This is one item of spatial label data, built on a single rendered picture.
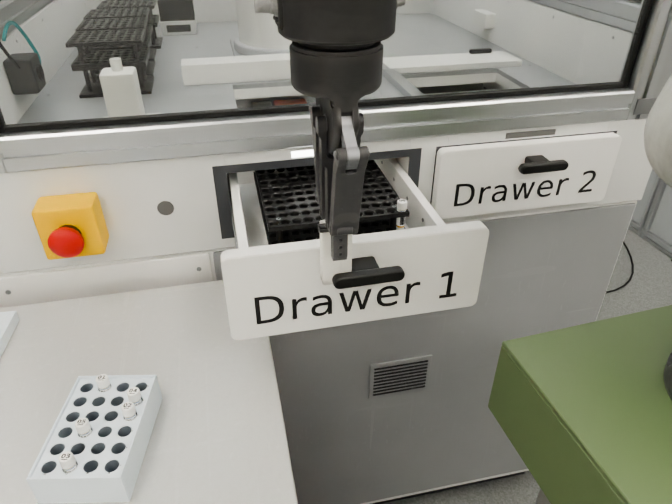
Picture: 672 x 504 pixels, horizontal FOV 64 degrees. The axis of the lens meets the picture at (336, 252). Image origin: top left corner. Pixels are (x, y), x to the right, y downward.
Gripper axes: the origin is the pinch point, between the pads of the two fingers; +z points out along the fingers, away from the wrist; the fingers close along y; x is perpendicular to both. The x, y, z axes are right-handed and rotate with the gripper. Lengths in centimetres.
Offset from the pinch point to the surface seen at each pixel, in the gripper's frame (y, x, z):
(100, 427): 5.3, -24.7, 13.7
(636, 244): -116, 156, 93
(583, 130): -23.9, 43.3, -0.3
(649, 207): -121, 161, 79
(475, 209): -22.1, 26.7, 10.3
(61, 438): 5.8, -28.2, 13.7
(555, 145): -22.1, 37.9, 0.9
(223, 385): -1.0, -13.0, 17.2
